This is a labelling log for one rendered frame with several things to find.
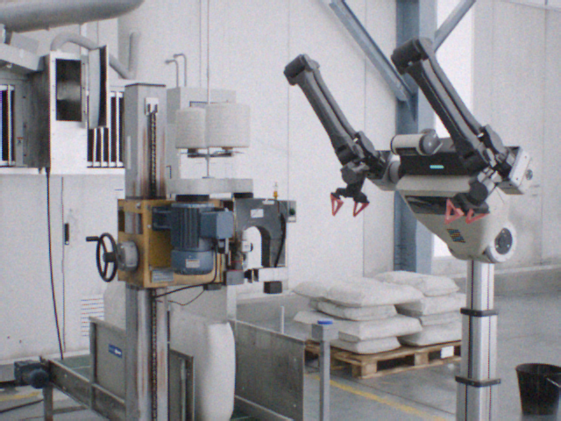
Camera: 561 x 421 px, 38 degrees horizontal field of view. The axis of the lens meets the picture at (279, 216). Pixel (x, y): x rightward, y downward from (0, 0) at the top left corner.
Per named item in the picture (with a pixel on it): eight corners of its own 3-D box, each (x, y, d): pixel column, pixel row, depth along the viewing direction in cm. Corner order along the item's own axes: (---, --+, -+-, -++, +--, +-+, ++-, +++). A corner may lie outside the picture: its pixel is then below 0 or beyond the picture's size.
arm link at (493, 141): (428, 24, 244) (401, 41, 250) (414, 37, 233) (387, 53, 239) (507, 146, 250) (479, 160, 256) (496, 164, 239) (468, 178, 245)
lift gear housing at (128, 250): (138, 271, 292) (138, 241, 292) (124, 273, 289) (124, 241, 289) (126, 268, 301) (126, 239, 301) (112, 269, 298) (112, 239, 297)
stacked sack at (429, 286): (463, 296, 638) (463, 276, 637) (422, 300, 613) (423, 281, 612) (404, 285, 693) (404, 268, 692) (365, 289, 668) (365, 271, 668)
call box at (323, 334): (338, 338, 324) (338, 324, 323) (323, 340, 319) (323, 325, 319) (326, 335, 330) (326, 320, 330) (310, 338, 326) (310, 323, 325)
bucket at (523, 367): (575, 411, 491) (576, 369, 490) (543, 420, 474) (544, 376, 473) (535, 401, 516) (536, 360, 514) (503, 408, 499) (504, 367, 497)
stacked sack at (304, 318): (389, 326, 636) (389, 308, 635) (326, 336, 594) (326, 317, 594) (352, 318, 669) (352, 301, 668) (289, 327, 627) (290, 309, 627)
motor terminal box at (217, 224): (234, 244, 282) (234, 211, 282) (217, 246, 273) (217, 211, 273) (215, 243, 287) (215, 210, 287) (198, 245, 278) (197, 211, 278)
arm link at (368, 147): (316, 52, 305) (297, 67, 310) (299, 51, 293) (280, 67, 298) (378, 152, 299) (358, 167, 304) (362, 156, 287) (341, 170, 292)
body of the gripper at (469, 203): (453, 196, 248) (466, 179, 244) (475, 196, 254) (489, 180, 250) (465, 211, 244) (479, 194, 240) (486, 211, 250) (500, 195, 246)
